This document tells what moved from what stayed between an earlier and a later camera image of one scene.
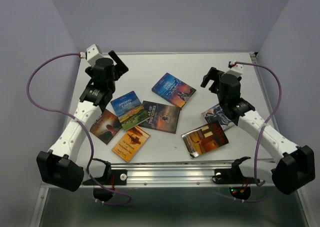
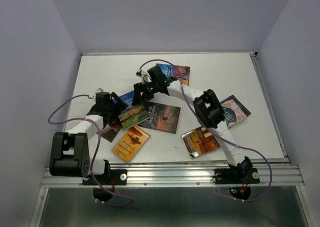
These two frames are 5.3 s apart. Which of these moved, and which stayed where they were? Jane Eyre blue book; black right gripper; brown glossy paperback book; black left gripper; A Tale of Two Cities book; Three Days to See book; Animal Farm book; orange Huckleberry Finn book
Moved: black left gripper; black right gripper; Jane Eyre blue book
Stayed: orange Huckleberry Finn book; A Tale of Two Cities book; brown glossy paperback book; Animal Farm book; Three Days to See book
